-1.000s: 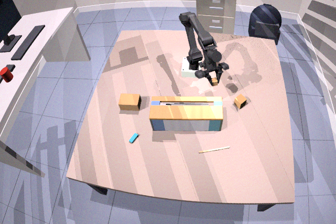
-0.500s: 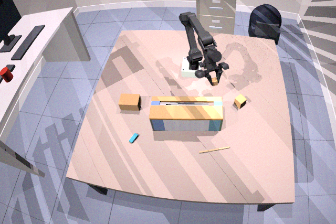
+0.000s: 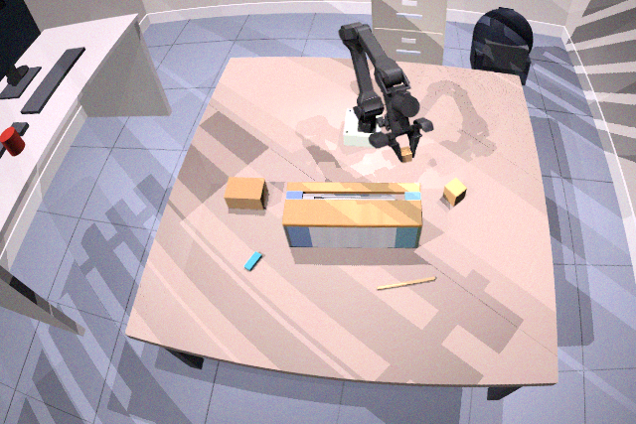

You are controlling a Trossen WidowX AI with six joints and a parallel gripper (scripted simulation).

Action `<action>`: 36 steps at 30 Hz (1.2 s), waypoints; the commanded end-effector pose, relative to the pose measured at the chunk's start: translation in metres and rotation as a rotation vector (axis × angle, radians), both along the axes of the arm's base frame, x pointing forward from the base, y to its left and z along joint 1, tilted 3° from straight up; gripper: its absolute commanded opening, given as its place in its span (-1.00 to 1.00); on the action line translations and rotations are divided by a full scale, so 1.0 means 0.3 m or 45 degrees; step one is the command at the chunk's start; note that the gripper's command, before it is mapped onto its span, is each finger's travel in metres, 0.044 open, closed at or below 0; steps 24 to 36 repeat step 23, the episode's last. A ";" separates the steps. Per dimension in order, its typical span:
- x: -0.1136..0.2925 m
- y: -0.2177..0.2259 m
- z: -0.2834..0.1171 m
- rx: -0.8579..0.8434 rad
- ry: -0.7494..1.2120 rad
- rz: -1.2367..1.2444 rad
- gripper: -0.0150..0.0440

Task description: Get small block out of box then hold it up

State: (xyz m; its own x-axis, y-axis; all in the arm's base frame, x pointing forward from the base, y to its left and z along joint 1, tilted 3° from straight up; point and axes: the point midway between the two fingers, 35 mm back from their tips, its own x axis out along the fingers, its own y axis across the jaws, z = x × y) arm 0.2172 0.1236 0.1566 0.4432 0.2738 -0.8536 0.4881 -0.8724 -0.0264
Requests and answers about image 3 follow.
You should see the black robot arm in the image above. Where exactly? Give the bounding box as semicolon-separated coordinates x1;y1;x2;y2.
338;22;419;133

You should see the light wooden stick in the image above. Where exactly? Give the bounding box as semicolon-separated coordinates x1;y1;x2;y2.
377;277;435;290

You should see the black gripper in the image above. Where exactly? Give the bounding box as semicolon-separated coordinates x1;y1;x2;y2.
369;112;434;163

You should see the small light blue block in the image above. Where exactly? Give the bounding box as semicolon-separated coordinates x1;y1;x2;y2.
244;252;262;272

